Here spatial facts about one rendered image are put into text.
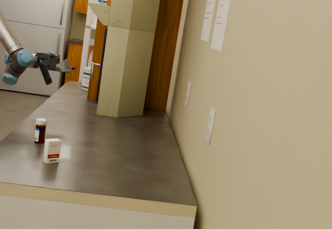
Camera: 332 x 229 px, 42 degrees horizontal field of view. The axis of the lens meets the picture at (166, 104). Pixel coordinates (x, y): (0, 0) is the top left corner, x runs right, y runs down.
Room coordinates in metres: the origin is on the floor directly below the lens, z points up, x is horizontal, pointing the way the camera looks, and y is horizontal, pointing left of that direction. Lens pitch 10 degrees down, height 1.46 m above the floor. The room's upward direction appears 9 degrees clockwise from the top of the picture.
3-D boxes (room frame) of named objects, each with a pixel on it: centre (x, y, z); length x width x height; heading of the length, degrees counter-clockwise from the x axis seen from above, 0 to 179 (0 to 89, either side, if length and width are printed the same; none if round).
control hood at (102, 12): (2.39, 0.43, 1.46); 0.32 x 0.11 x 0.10; 6
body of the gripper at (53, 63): (2.26, 0.65, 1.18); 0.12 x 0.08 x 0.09; 95
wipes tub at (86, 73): (2.97, 0.53, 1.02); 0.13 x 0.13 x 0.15
